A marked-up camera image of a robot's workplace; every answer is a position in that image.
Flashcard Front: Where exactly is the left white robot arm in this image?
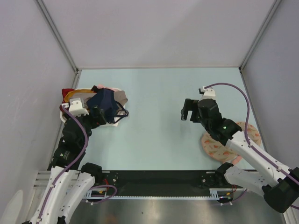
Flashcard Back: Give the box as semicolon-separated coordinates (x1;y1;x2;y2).
27;105;107;224

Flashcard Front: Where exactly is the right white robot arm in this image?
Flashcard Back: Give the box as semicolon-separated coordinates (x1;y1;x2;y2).
181;98;299;213

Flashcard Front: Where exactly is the white plastic basket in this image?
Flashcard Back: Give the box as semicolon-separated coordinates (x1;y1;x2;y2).
60;86;118;126

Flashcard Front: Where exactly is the pink garment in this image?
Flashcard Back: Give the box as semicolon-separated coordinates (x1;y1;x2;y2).
97;84;121;91

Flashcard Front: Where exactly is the yellow garment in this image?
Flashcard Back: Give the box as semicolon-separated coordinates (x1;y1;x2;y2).
64;89;95;103

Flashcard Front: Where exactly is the red garment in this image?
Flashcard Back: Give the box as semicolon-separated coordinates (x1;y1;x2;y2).
62;88;74;103

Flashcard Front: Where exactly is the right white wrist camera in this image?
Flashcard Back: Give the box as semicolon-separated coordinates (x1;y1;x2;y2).
199;86;216;98

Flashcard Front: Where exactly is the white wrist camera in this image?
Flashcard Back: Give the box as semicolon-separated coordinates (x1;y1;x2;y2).
199;86;216;98
61;98;89;117

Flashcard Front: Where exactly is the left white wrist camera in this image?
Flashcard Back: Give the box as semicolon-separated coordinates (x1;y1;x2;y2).
61;98;89;117

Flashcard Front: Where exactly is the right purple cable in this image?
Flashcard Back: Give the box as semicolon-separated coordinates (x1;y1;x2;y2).
206;83;299;187

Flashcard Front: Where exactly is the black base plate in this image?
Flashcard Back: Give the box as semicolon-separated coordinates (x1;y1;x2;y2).
94;170;236;197

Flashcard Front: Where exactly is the white cable duct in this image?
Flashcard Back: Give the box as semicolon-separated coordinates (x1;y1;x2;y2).
82;190;233;204

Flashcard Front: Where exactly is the aluminium frame rail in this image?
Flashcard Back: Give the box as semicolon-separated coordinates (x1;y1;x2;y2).
33;171;79;189

